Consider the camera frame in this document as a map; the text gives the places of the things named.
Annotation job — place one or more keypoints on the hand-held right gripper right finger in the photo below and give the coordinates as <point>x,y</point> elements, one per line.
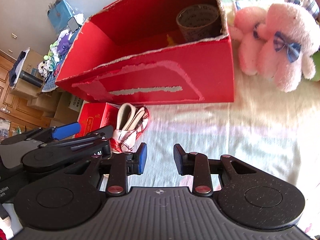
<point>178,158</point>

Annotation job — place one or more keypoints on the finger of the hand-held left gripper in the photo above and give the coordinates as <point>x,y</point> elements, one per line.
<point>66,131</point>
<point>100,132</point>

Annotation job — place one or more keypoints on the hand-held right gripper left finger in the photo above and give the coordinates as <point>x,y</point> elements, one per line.
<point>143,157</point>

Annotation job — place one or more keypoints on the small red gift box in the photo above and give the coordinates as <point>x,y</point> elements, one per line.
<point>95,115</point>

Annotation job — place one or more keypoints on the large red cardboard box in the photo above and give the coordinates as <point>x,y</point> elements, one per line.
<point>150,80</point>

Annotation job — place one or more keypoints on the orange gourd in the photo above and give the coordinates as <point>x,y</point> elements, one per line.
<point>170,41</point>

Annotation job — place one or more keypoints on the printed packing tape roll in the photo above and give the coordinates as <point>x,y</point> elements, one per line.
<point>197,27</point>

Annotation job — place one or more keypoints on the pile of cardboard boxes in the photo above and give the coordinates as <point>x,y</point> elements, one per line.
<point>65,105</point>

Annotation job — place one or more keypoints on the blue checkered cloth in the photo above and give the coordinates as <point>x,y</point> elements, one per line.
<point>50,83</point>

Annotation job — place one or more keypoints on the wooden door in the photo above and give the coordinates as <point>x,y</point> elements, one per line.
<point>15,105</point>

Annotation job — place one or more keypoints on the black thermos bottle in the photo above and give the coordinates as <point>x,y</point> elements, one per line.
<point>31,78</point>

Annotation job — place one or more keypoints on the small white spotted toy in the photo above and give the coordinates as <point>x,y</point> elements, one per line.
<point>42,66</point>

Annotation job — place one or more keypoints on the green frog toy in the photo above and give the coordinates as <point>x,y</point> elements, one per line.
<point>51,52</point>

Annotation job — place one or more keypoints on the dark blue cloth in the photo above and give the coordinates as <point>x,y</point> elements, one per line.
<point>16,67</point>

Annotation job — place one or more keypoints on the purple toy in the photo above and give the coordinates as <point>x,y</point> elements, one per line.
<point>63,45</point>

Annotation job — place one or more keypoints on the small black-framed mirror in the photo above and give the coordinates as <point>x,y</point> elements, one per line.
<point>72,23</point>

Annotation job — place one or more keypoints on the crumpled white paper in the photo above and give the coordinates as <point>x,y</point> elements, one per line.
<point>78,18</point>

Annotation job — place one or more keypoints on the blue notebook in plastic bag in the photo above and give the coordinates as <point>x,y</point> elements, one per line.
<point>60,13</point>

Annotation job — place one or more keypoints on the pink plush toy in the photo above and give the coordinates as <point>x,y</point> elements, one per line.
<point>275,30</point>

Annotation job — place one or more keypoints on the multicolour plush toy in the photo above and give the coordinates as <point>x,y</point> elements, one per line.
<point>316,67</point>

